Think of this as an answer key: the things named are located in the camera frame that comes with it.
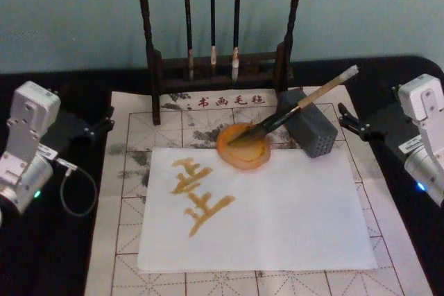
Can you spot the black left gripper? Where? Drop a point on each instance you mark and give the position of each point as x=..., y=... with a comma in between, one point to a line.
x=67, y=129

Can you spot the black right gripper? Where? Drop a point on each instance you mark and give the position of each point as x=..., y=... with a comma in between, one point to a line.
x=392, y=129

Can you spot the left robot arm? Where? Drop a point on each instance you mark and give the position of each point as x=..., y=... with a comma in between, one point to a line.
x=24, y=150

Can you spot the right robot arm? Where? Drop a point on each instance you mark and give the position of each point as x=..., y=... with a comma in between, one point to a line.
x=421, y=102

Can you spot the grey perforated block holder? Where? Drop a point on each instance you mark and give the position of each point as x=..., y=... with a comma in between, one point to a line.
x=312, y=129

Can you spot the dark wooden brush rack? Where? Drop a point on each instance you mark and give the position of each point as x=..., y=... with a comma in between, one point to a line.
x=156, y=67

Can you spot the grey gridded calligraphy felt mat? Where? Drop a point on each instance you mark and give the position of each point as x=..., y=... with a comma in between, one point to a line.
x=118, y=206

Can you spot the orange ink dish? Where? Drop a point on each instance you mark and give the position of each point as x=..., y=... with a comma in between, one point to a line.
x=249, y=155

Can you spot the white paper sheet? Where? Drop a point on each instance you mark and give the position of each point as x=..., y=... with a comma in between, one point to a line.
x=277, y=213

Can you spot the hanging black calligraphy brush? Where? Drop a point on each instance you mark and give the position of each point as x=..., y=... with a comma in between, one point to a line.
x=237, y=15
x=212, y=15
x=188, y=15

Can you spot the black table cloth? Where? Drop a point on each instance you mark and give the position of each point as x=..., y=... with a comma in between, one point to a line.
x=48, y=258

